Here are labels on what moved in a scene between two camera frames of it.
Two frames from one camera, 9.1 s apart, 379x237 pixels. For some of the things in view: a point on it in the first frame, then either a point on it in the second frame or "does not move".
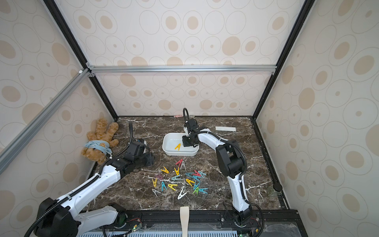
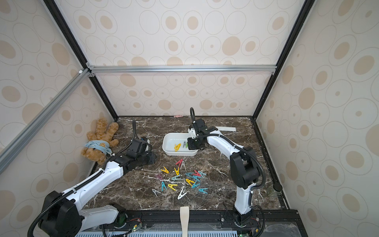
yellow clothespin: x=170 y=185 does not move
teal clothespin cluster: x=196 y=185 does not move
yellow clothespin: x=154 y=182 to x=175 y=147
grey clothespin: x=155 y=191 does not move
